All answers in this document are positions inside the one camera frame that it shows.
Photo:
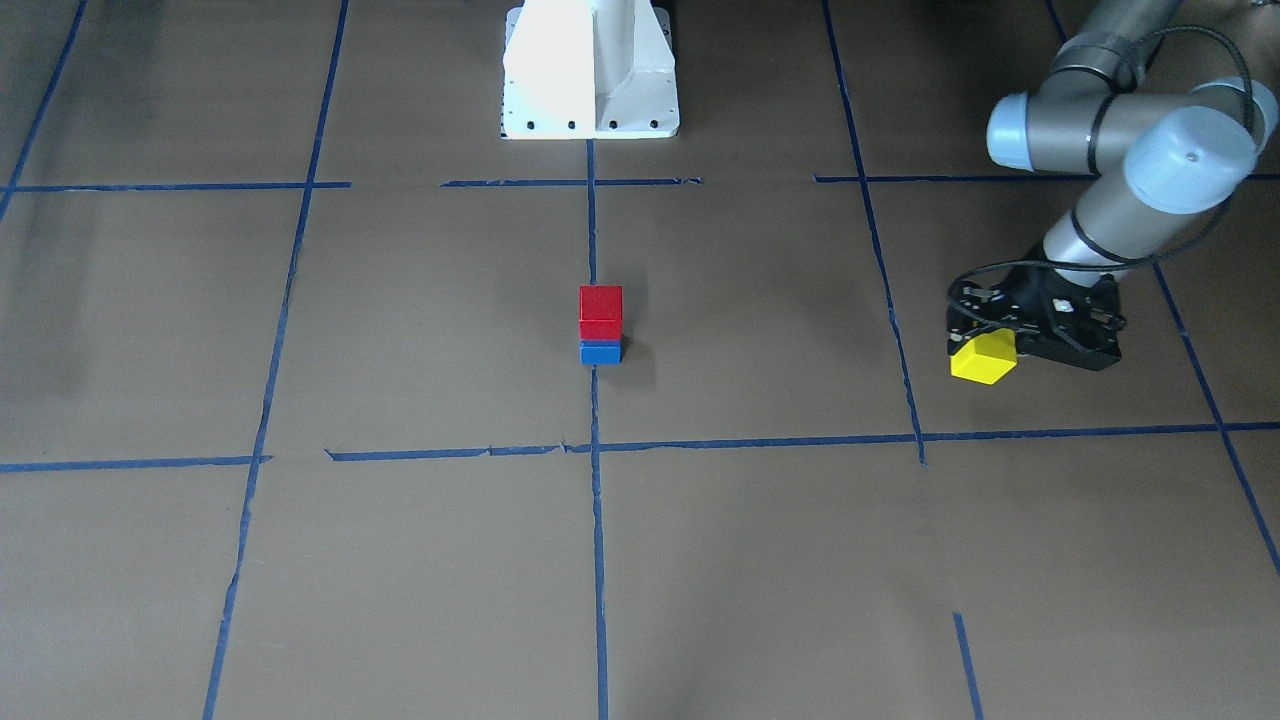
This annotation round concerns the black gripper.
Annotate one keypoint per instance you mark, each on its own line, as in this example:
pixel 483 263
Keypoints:
pixel 973 308

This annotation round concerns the yellow wooden block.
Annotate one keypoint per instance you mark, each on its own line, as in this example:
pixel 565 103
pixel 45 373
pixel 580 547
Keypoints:
pixel 987 358

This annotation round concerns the red wooden block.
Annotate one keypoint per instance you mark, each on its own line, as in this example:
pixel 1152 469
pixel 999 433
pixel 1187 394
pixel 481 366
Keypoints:
pixel 601 312

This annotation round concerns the blue wooden block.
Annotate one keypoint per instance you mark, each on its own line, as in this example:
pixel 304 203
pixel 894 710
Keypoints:
pixel 601 352

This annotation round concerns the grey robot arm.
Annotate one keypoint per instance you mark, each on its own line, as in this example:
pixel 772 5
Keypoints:
pixel 1168 120

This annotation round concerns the white camera post base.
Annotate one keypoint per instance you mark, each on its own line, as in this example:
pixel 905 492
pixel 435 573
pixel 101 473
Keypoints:
pixel 581 70

